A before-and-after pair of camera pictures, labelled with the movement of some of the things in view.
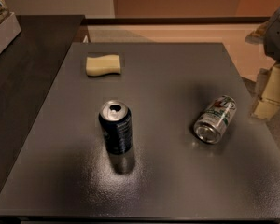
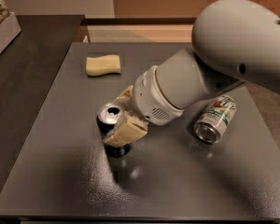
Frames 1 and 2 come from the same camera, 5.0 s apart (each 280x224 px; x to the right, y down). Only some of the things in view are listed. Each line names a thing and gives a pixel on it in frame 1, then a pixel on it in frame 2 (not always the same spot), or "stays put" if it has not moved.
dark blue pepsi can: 116,119 stays put
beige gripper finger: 274,93 -> 149,103
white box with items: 5,26 stays put
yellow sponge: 103,64 stays put
